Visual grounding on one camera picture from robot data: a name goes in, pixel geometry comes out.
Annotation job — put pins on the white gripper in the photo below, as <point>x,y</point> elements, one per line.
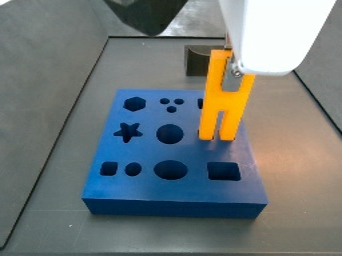
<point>272,34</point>

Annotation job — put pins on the yellow double-square peg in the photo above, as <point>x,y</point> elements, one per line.
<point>224,106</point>

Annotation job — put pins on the blue shape-sorter block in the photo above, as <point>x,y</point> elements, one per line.
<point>156,169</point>

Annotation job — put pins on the dark camera housing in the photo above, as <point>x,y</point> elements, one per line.
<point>149,16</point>

